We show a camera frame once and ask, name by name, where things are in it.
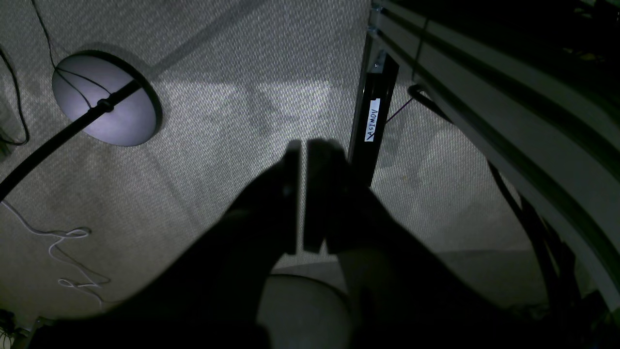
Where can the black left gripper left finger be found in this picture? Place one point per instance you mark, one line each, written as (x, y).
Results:
(226, 268)

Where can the black labelled table leg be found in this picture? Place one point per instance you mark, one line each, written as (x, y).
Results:
(376, 86)

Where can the black curved lamp pole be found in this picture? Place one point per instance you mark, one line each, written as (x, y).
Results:
(58, 140)

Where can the round grey lamp base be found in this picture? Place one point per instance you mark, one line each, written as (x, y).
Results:
(92, 78)

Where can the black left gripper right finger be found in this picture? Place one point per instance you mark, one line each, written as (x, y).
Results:
(383, 264)

